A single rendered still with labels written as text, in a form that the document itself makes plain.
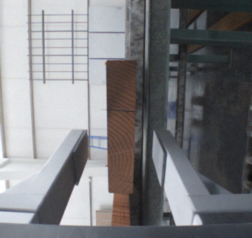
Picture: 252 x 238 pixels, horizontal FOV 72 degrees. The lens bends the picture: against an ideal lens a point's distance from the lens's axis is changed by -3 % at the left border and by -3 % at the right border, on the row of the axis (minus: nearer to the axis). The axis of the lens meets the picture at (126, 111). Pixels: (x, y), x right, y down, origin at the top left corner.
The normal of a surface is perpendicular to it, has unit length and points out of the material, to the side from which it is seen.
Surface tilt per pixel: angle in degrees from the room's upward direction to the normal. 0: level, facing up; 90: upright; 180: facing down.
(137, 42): 90
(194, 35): 90
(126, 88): 90
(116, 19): 90
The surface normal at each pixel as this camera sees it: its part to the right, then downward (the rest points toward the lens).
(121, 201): 0.01, -0.99
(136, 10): 0.01, 0.11
